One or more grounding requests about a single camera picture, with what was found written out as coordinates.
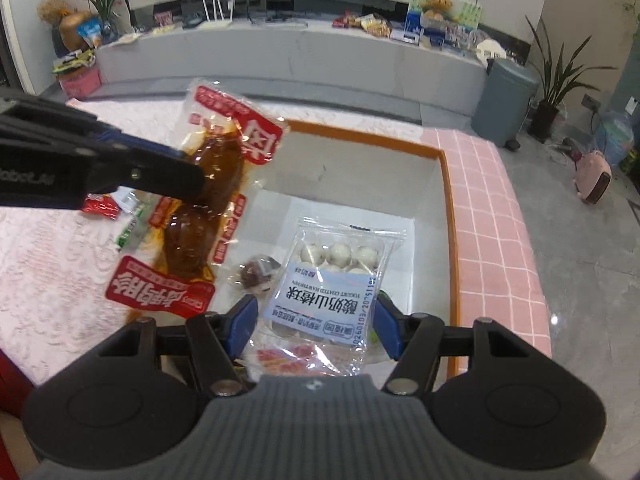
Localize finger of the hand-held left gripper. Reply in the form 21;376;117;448
0;90;187;158
0;119;207;207

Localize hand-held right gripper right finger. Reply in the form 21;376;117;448
374;293;552;397

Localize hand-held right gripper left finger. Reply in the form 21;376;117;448
95;294;259;397

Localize red clear braised meat packet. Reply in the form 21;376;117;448
105;78;291;319

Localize white blue snack ball packet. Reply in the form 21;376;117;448
249;215;409;379

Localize orange cardboard box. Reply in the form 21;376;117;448
215;119;464;381

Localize green white sausage packet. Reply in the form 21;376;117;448
112;187;156;254

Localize dark snack packet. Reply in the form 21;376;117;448
227;255;281;294

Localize pink box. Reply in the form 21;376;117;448
58;67;104;101

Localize white papers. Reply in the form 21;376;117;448
107;32;146;49

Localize yellow black packets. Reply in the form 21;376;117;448
52;50;96;76

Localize blue snack bag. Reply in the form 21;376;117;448
77;17;104;46

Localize gold vase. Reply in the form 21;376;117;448
59;10;96;54

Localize white router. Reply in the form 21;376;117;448
202;0;236;29

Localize green plant in glass vase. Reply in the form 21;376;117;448
77;0;131;37

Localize dried yellow flowers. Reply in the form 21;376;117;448
37;0;71;26

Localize grey television console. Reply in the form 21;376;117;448
94;14;489;127

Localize pile of snack packets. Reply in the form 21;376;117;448
333;10;394;39

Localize grey trash bin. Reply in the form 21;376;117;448
472;57;541;149

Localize pink heater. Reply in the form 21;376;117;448
572;150;614;206

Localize long-leaf plant in black pot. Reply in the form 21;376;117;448
525;15;619;144

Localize blue water jug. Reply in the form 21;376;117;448
594;110;636;169

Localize white round gadget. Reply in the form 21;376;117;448
475;40;509;59

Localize brown teddy bear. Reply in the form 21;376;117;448
422;0;456;24

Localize green white picture card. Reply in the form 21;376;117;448
407;0;484;32

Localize hanging vine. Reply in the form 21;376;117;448
617;0;640;31

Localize black cables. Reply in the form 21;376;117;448
249;9;307;29

